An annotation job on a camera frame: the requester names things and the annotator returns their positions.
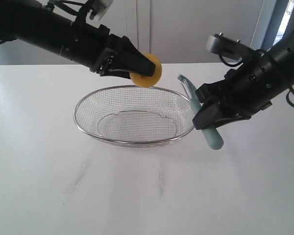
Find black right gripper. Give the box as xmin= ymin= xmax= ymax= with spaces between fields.
xmin=196 ymin=53 xmax=284 ymax=128

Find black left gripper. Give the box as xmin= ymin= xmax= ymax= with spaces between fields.
xmin=61 ymin=22 xmax=154 ymax=77

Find yellow lemon with sticker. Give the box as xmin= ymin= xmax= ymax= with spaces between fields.
xmin=129 ymin=54 xmax=162 ymax=88

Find green handled peeler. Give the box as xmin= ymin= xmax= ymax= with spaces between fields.
xmin=177 ymin=74 xmax=224 ymax=150

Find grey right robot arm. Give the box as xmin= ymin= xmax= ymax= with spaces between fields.
xmin=193 ymin=30 xmax=294 ymax=130

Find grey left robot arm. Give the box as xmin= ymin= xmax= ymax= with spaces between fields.
xmin=0 ymin=0 xmax=156 ymax=79

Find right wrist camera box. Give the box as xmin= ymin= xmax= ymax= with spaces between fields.
xmin=206 ymin=33 xmax=255 ymax=61

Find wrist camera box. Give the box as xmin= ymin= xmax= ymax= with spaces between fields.
xmin=206 ymin=33 xmax=255 ymax=61
xmin=90 ymin=0 xmax=113 ymax=22

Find oval metal wire basket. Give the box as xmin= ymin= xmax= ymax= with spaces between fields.
xmin=73 ymin=85 xmax=194 ymax=147

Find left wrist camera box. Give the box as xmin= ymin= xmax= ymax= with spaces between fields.
xmin=90 ymin=0 xmax=113 ymax=22

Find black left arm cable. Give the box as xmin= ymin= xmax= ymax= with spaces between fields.
xmin=46 ymin=0 xmax=89 ymax=15

